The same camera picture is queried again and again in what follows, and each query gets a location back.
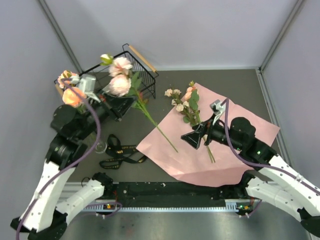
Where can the grey slotted cable duct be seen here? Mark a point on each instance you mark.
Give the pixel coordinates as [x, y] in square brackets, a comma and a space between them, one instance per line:
[227, 206]

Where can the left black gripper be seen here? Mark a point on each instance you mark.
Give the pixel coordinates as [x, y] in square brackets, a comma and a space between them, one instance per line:
[117, 106]

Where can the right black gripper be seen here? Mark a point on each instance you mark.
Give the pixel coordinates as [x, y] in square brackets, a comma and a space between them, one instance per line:
[206, 128]

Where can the black ribbon gold lettering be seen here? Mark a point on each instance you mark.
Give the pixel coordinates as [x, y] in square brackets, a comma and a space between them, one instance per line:
[119, 154]

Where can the black wire basket wooden handles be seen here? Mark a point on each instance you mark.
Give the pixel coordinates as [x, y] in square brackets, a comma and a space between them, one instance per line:
[147, 72]

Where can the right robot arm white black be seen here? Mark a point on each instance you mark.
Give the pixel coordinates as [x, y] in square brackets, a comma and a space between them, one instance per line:
[294, 194]

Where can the clear glass vase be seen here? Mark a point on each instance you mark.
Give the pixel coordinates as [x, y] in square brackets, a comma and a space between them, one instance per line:
[101, 147]

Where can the pale pink peony stem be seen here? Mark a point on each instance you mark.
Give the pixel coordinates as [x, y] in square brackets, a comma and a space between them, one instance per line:
[125, 83]

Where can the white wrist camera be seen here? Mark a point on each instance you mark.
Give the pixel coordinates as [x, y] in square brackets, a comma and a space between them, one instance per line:
[218, 108]
[86, 83]

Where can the pink wrapping paper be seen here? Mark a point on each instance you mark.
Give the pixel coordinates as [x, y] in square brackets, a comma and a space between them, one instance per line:
[194, 166]

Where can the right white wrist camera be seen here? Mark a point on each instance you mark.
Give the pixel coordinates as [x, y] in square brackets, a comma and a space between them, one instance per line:
[218, 108]

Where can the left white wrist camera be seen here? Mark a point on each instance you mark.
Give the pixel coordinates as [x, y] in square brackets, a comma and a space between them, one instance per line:
[86, 83]

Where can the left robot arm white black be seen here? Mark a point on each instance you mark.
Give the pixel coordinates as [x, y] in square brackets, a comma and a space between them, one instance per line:
[46, 218]

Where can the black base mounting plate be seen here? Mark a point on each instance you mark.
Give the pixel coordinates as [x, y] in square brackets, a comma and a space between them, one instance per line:
[135, 189]

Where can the small pink rose sprig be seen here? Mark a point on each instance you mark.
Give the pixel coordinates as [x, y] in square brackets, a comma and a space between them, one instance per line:
[182, 105]

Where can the peach rose flower stem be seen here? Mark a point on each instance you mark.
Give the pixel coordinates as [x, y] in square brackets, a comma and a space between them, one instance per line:
[71, 92]

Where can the eucalyptus pink flower sprig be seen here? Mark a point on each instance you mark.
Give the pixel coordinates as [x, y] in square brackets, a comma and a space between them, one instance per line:
[192, 97]

